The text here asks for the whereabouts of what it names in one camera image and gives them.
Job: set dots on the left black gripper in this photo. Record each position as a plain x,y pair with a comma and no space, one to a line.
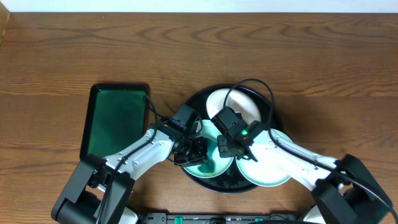
193,152

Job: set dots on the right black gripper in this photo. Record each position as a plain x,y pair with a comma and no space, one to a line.
235,155

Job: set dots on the light green plate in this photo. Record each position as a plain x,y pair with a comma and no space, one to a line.
264,172
216,165

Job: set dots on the green scrubbing sponge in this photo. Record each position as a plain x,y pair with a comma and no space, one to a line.
208,169

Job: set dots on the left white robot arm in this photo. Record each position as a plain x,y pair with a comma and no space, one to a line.
99,188

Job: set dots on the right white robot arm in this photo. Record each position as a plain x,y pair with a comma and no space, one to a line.
344,190

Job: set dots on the round black tray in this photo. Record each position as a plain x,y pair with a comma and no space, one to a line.
230,181

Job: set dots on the rectangular dark green tray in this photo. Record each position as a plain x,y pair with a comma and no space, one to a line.
116,117

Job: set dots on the white plate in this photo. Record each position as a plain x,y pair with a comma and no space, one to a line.
237,101

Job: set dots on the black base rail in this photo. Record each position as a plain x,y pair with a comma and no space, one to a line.
163,218

